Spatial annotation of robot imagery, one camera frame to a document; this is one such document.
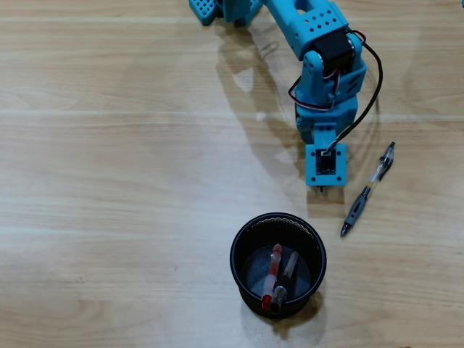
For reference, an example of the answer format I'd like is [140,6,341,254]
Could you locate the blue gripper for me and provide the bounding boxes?
[295,96,360,145]

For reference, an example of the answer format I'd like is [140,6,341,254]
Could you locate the retractable pen with grey grip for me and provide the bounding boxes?
[339,141,396,239]

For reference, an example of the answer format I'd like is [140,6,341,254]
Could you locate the clear pen with black cap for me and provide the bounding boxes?
[268,251,300,315]

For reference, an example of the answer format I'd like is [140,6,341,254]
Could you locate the black mesh pen holder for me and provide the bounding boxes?
[229,212,327,320]

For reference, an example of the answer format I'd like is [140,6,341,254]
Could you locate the red white black servo wires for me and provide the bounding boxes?
[288,68,341,112]

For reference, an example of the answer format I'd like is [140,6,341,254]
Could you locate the blue wrist camera module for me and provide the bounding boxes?
[304,123,348,188]

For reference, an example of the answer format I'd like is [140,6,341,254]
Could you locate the black camera cable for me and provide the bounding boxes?
[328,41,384,157]

